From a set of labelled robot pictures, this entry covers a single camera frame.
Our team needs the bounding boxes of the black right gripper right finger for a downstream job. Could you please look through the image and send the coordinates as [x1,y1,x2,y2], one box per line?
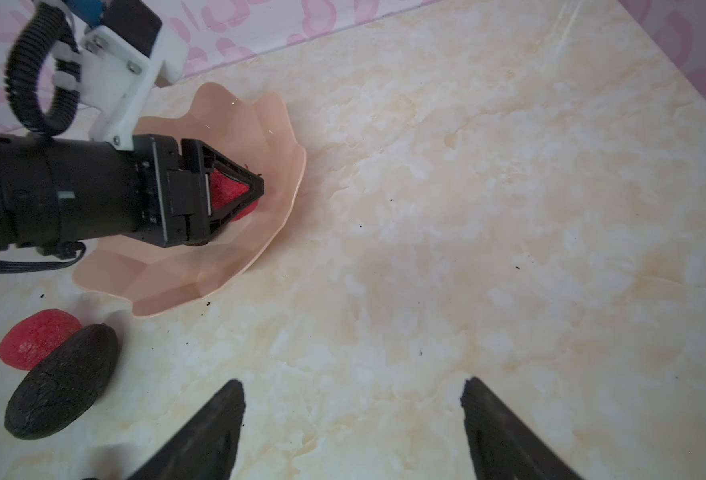
[461,377,581,480]

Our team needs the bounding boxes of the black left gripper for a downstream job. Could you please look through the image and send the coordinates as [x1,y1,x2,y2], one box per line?
[129,134,265,248]

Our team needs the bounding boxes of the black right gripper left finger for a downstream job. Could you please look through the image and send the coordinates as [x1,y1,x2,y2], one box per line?
[131,379,246,479]

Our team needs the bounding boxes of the dark fake avocado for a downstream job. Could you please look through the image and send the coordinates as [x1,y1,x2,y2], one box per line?
[4,324,120,440]

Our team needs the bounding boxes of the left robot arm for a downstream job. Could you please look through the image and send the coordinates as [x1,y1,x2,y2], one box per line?
[0,1,264,273]

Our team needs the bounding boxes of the pink scalloped fruit bowl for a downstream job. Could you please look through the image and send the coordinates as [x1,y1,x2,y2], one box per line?
[72,82,308,318]

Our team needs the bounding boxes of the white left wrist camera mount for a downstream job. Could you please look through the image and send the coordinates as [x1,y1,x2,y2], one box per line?
[46,1,189,151]

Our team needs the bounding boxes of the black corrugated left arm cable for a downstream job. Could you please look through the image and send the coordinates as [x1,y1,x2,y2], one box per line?
[3,2,84,138]

